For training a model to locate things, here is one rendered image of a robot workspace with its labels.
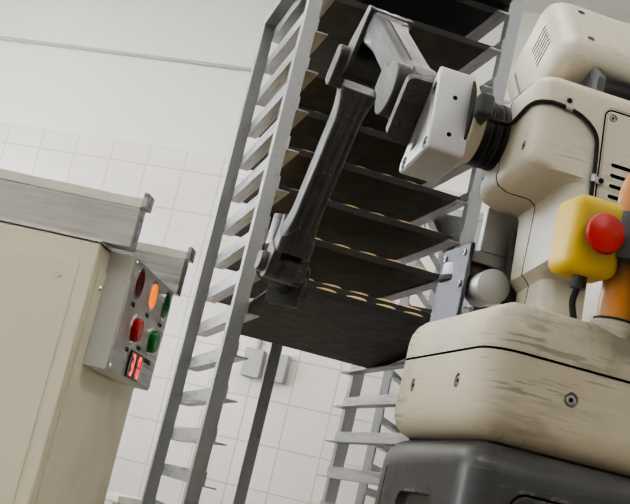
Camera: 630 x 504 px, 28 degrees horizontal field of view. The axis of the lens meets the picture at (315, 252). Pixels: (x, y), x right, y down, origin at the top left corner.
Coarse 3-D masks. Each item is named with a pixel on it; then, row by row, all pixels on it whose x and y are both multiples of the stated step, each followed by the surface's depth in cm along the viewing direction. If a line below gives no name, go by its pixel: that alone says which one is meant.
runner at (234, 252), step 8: (248, 232) 283; (240, 240) 291; (264, 240) 272; (232, 248) 299; (240, 248) 288; (224, 256) 308; (232, 256) 301; (240, 256) 298; (216, 264) 318; (224, 264) 315
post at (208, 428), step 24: (312, 0) 271; (312, 24) 270; (288, 96) 266; (288, 120) 266; (264, 192) 262; (264, 216) 262; (240, 288) 258; (240, 312) 258; (216, 384) 254; (216, 408) 254; (192, 480) 251
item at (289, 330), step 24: (312, 288) 243; (264, 312) 268; (288, 312) 263; (312, 312) 258; (336, 312) 253; (360, 312) 249; (384, 312) 246; (264, 336) 294; (288, 336) 288; (312, 336) 282; (336, 336) 276; (360, 336) 271; (384, 336) 266; (408, 336) 261; (360, 360) 298; (384, 360) 291
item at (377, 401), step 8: (344, 400) 326; (352, 400) 318; (360, 400) 312; (368, 400) 305; (376, 400) 299; (384, 400) 292; (392, 400) 287; (344, 408) 322; (352, 408) 316; (360, 408) 311
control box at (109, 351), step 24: (120, 264) 149; (120, 288) 148; (144, 288) 155; (168, 288) 168; (96, 312) 148; (120, 312) 147; (144, 312) 158; (168, 312) 171; (96, 336) 147; (120, 336) 149; (144, 336) 160; (96, 360) 146; (120, 360) 151; (144, 360) 163; (144, 384) 166
